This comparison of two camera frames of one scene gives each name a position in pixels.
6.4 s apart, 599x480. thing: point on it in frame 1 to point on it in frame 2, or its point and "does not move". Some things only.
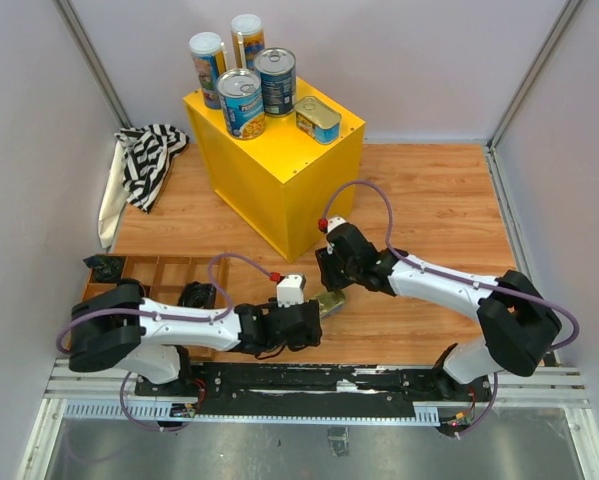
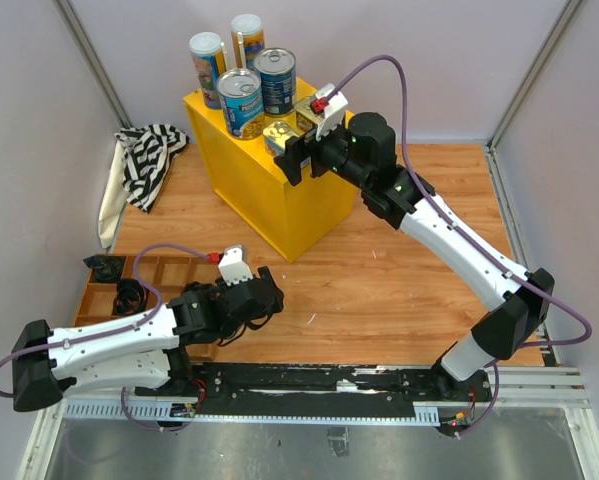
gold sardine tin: [318, 120] does not move
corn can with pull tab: [241, 97] does not move
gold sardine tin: [330, 302] to [276, 134]
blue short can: [277, 66] does not move
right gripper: [326, 257] to [290, 161]
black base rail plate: [311, 389] does not move
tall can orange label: [205, 52] does not move
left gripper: [311, 340] to [277, 307]
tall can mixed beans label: [252, 29] does not move
